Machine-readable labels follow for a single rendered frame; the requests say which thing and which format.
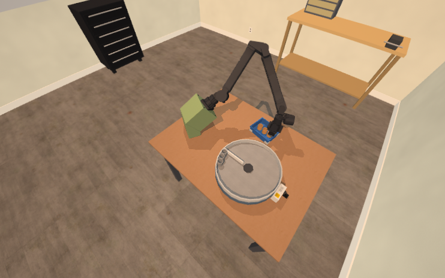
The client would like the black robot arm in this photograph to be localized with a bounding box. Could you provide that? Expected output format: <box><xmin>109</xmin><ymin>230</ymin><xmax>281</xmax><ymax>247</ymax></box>
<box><xmin>201</xmin><ymin>41</ymin><xmax>295</xmax><ymax>137</ymax></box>

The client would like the blue crate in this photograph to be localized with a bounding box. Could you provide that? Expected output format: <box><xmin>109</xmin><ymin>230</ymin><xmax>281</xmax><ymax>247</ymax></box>
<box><xmin>249</xmin><ymin>117</ymin><xmax>279</xmax><ymax>145</ymax></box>

